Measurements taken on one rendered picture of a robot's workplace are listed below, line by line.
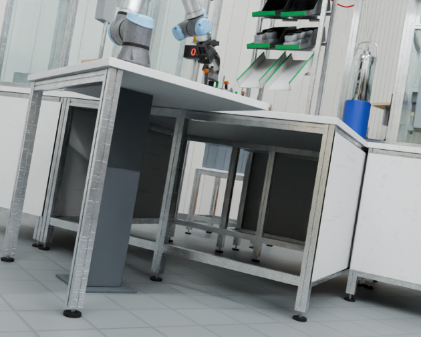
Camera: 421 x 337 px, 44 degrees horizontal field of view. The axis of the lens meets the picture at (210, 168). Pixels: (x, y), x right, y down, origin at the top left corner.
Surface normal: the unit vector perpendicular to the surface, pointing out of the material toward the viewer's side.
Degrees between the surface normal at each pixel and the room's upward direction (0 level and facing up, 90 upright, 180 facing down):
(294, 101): 90
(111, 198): 90
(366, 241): 90
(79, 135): 90
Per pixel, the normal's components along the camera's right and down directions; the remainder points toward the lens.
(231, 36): 0.58, 0.08
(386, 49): -0.80, -0.14
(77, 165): 0.89, 0.14
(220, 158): -0.43, -0.09
